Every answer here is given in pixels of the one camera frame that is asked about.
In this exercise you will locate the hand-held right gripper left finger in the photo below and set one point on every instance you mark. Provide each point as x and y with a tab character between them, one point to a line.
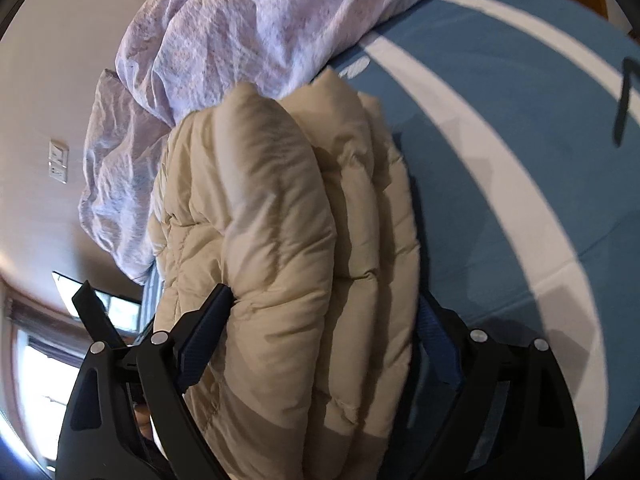
202	332

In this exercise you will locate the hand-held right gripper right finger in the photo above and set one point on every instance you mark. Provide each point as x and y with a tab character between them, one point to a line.
440	345

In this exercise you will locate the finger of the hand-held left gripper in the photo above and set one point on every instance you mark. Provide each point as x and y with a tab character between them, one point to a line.
97	312

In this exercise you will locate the beige puffer jacket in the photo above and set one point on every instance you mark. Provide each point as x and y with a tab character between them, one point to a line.
280	260

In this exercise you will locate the bright window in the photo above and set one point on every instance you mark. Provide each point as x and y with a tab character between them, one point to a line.
35	375

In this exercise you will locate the blue white striped bed sheet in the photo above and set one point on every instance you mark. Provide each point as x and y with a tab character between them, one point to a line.
500	170

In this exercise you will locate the lilac crumpled duvet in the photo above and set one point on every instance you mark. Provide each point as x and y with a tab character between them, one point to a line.
210	60

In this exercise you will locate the white wall switch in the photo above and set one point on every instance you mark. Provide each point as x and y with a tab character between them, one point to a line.
58	161

